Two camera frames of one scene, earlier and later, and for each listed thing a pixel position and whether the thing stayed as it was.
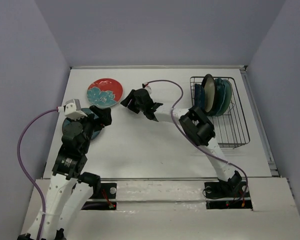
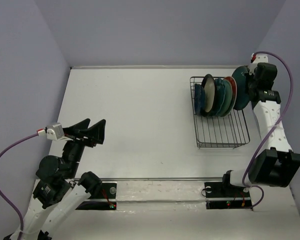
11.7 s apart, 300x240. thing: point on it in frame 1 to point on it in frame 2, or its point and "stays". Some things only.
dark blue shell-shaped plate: x=199 y=97 stays
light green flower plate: x=227 y=99 stays
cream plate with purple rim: x=210 y=94 stays
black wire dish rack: x=231 y=129 stays
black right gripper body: x=142 y=107 to x=251 y=81
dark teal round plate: x=96 y=133 to x=242 y=87
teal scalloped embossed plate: x=220 y=88 stays
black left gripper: x=105 y=115 to x=97 y=131
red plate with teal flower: x=104 y=92 to x=234 y=88
